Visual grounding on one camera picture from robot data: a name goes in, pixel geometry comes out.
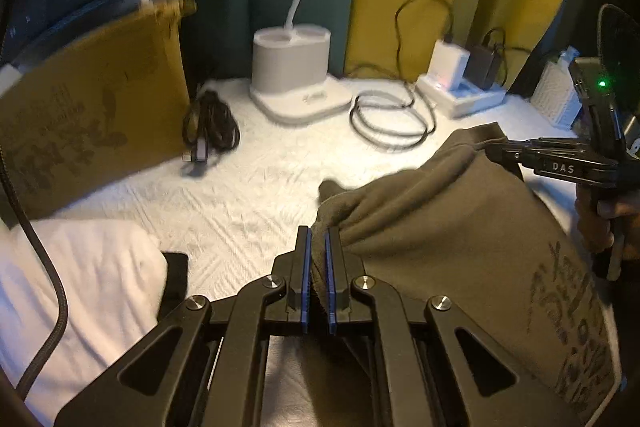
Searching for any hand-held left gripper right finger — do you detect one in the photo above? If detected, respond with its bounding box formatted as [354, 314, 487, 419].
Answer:
[324, 226, 583, 427]

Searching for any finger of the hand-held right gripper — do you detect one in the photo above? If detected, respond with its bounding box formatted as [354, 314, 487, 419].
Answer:
[486, 137, 538, 172]

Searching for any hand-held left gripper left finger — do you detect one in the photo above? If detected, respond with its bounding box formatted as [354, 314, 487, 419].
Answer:
[55, 226, 313, 427]

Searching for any dark olive t-shirt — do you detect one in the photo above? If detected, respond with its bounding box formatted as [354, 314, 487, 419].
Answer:
[310, 122, 618, 423]

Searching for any person's right hand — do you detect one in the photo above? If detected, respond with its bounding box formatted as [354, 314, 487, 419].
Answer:
[574, 184, 628, 255]

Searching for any white plastic basket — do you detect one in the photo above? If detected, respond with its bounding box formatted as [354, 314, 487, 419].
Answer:
[530, 57, 583, 130]

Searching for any white power strip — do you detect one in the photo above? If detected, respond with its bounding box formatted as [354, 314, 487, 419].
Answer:
[416, 74, 507, 120]

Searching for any black charger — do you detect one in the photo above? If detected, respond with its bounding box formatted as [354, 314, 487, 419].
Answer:
[467, 44, 503, 90]

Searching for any white textured bedspread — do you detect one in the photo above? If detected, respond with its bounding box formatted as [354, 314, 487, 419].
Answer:
[0, 77, 626, 427]

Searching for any white charger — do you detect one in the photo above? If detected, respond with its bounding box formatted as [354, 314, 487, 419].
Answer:
[427, 39, 472, 92]

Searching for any white cloth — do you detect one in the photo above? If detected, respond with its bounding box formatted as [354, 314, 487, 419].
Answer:
[0, 217, 168, 413]

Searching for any white desk lamp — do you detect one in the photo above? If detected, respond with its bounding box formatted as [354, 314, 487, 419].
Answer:
[249, 0, 353, 126]

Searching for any brown cardboard box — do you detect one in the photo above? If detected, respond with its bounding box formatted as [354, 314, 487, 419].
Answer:
[0, 0, 198, 223]

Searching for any black strap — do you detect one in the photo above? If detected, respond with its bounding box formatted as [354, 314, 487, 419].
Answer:
[160, 252, 190, 308]

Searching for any coiled black cable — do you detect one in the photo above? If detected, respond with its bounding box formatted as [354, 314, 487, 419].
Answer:
[181, 89, 241, 165]

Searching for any black braided cable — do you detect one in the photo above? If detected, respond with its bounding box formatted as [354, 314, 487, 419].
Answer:
[0, 0, 70, 400]

